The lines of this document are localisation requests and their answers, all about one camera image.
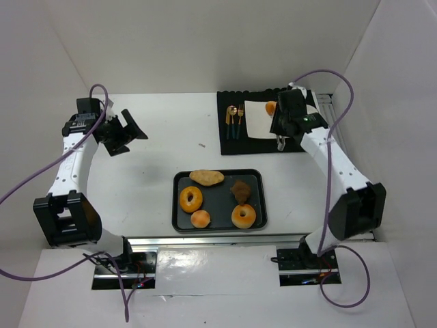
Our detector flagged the small glossy bread roll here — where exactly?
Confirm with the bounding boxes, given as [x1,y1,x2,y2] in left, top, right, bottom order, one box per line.
[265,101,277,117]

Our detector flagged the metal tongs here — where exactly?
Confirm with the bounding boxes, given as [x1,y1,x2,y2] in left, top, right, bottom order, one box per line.
[276,135,287,152]

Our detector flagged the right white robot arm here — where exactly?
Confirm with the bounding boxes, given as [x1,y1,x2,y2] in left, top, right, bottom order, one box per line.
[125,90,386,267]

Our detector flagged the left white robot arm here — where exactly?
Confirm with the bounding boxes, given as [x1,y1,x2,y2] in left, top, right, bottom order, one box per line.
[33,96,147,271]

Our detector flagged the oblong pale bread loaf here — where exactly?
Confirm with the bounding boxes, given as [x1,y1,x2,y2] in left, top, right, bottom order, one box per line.
[189,169,225,187]

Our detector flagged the black placemat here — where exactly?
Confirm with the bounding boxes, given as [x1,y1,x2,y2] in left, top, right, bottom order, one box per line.
[216,87,322,156]

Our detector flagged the brown croissant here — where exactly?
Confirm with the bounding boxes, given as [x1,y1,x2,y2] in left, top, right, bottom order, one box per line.
[230,180,251,206]

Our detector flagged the orange glazed donut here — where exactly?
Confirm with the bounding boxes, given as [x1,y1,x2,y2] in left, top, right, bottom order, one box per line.
[180,187,203,213]

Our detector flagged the black baking tray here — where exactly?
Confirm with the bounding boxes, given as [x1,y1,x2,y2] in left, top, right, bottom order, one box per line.
[171,169,268,233]

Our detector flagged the round golden bun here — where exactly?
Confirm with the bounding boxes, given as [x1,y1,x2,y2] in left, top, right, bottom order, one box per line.
[191,210,211,229]

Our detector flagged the gold fork green handle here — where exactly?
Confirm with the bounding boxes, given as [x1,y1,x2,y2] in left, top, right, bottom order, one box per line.
[236,104,244,139]

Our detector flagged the gold spoon green handle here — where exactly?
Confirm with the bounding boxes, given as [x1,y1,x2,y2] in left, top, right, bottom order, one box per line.
[229,105,238,139]

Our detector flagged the gold knife green handle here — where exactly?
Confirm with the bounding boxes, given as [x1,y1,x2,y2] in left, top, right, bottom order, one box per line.
[225,106,231,140]

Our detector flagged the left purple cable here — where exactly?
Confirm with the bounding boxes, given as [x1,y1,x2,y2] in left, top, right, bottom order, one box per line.
[0,83,144,323]

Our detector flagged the purple cable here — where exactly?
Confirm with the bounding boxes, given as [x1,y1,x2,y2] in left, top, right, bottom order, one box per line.
[288,69,371,309]
[0,83,144,323]

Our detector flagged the aluminium rail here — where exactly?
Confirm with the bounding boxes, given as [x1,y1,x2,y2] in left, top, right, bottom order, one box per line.
[128,234,303,248]

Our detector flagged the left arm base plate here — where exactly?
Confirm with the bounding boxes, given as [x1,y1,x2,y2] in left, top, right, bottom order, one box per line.
[91,250,157,290]

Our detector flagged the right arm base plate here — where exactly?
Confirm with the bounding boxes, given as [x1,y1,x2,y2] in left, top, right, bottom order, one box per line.
[270,249,341,287]

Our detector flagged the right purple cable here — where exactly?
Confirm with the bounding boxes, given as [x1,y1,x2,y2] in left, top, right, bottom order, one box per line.
[288,69,371,309]

